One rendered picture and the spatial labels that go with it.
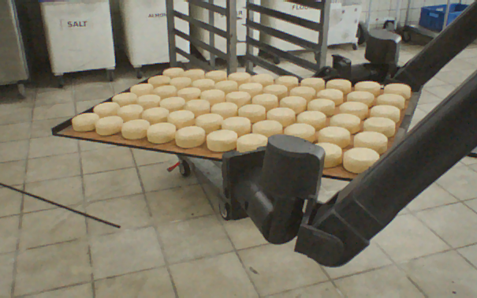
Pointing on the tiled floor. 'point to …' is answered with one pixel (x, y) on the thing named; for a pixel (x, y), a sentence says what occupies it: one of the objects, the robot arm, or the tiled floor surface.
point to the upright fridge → (1, 44)
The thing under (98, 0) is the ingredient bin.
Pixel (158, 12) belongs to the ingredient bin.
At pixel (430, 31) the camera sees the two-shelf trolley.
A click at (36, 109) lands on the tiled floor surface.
